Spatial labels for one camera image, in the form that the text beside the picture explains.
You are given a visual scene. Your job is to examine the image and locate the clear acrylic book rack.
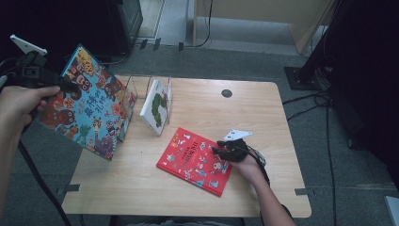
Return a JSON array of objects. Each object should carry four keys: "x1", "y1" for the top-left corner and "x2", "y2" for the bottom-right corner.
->
[{"x1": 122, "y1": 74, "x2": 174, "y2": 126}]

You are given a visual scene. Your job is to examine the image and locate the grey tape strip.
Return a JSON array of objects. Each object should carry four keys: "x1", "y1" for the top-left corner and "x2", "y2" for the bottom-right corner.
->
[
  {"x1": 295, "y1": 187, "x2": 316, "y2": 197},
  {"x1": 56, "y1": 184, "x2": 81, "y2": 196}
]

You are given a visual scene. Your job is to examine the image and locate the black floor cables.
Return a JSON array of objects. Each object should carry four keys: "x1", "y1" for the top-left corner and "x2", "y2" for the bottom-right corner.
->
[{"x1": 281, "y1": 89, "x2": 339, "y2": 226}]

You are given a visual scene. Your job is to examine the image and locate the white caterpillar picture book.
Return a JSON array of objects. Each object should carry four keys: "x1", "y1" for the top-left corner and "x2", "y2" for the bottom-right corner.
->
[{"x1": 139, "y1": 78, "x2": 172, "y2": 137}]

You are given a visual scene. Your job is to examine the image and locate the person's left hand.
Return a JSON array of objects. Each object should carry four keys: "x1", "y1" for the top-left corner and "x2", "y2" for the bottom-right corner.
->
[{"x1": 0, "y1": 85, "x2": 60, "y2": 128}]

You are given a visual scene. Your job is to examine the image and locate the black cabinet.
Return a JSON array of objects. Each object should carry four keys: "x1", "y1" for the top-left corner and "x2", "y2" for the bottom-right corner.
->
[{"x1": 105, "y1": 0, "x2": 144, "y2": 55}]

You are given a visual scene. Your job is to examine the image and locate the person's grey clothing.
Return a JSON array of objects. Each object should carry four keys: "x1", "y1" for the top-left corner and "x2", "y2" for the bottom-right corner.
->
[{"x1": 109, "y1": 215, "x2": 248, "y2": 226}]

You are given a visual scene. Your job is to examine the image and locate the person's right hand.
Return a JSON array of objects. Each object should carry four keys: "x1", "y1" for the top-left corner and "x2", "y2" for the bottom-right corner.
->
[{"x1": 230, "y1": 155, "x2": 264, "y2": 186}]

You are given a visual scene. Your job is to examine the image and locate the light wooden cabinet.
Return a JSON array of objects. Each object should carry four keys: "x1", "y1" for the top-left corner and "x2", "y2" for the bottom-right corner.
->
[{"x1": 192, "y1": 0, "x2": 336, "y2": 56}]

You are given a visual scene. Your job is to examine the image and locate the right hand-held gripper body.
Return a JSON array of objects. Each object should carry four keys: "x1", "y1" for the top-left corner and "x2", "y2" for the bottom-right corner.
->
[{"x1": 223, "y1": 129, "x2": 253, "y2": 163}]

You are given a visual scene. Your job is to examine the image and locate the black metal stand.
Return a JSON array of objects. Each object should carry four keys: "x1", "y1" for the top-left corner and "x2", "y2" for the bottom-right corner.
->
[{"x1": 283, "y1": 0, "x2": 347, "y2": 92}]

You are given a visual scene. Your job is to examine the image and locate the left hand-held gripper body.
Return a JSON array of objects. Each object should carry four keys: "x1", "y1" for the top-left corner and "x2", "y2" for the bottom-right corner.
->
[{"x1": 9, "y1": 34, "x2": 53, "y2": 89}]

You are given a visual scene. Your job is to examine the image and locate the right hand-held gripper cable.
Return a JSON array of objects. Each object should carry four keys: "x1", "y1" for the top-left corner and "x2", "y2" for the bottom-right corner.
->
[{"x1": 246, "y1": 146, "x2": 271, "y2": 186}]

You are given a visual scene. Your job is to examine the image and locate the left hand-held gripper cable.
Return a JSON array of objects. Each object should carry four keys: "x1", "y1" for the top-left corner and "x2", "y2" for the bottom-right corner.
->
[{"x1": 0, "y1": 56, "x2": 73, "y2": 226}]

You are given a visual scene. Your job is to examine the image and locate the black hanging cable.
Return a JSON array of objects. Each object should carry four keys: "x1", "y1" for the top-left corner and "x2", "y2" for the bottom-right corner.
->
[{"x1": 184, "y1": 0, "x2": 215, "y2": 49}]

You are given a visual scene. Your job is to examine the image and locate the hand-held gripper cable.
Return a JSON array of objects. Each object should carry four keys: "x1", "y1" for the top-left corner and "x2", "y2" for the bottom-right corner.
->
[
  {"x1": 246, "y1": 146, "x2": 271, "y2": 186},
  {"x1": 0, "y1": 56, "x2": 73, "y2": 226}
]

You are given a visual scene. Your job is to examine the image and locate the red picture book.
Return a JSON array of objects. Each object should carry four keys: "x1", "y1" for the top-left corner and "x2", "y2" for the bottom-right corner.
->
[{"x1": 155, "y1": 126, "x2": 234, "y2": 198}]

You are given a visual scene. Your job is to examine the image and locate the light blue monster picture book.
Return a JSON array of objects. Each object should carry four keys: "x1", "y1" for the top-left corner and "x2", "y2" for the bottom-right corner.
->
[{"x1": 36, "y1": 43, "x2": 136, "y2": 162}]

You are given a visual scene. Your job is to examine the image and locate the white flat object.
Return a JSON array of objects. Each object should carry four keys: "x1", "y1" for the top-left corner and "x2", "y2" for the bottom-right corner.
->
[{"x1": 384, "y1": 195, "x2": 399, "y2": 226}]

